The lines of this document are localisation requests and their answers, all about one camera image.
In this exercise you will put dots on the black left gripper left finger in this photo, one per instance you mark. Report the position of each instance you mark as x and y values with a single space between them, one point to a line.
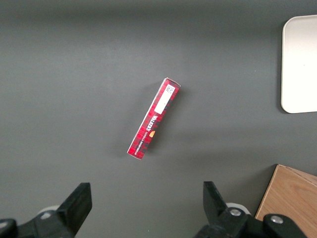
71 210

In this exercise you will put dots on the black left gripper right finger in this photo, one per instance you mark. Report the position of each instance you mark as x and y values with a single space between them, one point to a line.
218 218

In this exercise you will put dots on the wooden drawer cabinet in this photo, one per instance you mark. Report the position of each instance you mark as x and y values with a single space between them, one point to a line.
292 198

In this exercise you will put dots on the red tartan cookie box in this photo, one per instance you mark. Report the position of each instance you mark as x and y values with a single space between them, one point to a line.
156 119

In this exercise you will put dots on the beige plastic tray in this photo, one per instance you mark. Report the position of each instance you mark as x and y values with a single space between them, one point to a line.
301 64

